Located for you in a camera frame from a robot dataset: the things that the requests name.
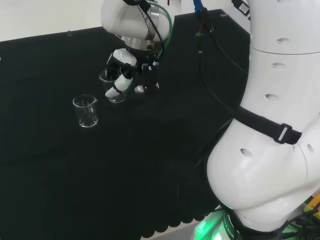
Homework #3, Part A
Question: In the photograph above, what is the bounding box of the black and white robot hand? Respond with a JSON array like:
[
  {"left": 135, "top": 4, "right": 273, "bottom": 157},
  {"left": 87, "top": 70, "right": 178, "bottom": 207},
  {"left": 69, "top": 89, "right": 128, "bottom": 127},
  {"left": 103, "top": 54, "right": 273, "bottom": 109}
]
[{"left": 104, "top": 49, "right": 161, "bottom": 99}]

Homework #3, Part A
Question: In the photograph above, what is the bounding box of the clear glass beaker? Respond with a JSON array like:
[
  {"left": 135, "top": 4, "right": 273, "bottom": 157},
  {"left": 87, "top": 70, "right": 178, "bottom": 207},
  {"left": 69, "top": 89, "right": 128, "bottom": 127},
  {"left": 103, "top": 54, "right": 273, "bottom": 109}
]
[
  {"left": 98, "top": 70, "right": 127, "bottom": 104},
  {"left": 72, "top": 94, "right": 99, "bottom": 129}
]

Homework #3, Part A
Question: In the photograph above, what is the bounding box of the black table cloth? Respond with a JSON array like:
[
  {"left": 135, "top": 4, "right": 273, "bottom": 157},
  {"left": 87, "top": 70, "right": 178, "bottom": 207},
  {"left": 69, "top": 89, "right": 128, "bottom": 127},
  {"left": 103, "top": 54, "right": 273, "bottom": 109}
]
[{"left": 0, "top": 8, "right": 252, "bottom": 238}]

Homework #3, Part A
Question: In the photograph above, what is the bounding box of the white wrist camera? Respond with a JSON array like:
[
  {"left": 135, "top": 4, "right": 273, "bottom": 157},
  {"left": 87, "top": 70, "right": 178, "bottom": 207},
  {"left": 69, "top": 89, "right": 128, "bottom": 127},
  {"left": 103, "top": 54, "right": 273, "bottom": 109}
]
[{"left": 112, "top": 48, "right": 138, "bottom": 67}]

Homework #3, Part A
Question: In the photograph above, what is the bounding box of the green cable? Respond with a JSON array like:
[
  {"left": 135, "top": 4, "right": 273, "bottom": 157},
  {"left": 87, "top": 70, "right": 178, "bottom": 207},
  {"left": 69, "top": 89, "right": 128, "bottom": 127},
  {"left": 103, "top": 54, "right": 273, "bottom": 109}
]
[{"left": 149, "top": 0, "right": 174, "bottom": 48}]

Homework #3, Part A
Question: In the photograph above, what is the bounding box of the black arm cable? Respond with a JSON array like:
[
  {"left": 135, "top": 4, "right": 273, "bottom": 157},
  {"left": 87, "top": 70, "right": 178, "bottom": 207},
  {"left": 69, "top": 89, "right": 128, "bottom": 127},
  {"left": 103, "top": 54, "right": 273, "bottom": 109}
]
[{"left": 174, "top": 0, "right": 251, "bottom": 226}]

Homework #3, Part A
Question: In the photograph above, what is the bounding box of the tangled floor cable bundle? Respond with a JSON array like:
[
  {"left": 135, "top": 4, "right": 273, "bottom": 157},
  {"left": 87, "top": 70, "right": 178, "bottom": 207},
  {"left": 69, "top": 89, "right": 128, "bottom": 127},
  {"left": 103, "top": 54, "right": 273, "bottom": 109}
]
[{"left": 282, "top": 208, "right": 320, "bottom": 240}]

